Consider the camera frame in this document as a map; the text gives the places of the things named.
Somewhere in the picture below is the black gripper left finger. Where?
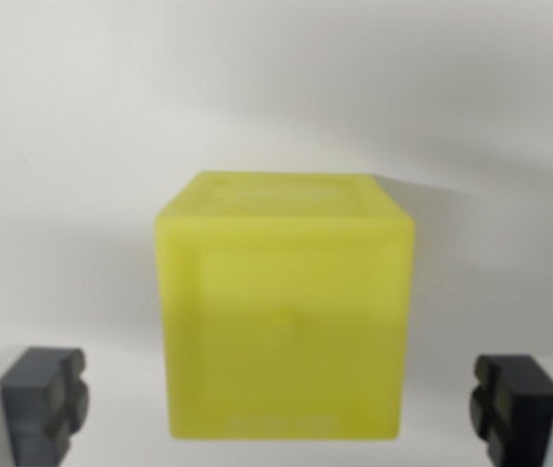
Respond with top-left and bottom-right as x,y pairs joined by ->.
0,344 -> 91,467

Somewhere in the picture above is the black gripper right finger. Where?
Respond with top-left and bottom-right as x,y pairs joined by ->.
468,353 -> 553,467

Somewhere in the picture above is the yellow plastic cube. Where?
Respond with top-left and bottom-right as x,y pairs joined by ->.
153,169 -> 417,444

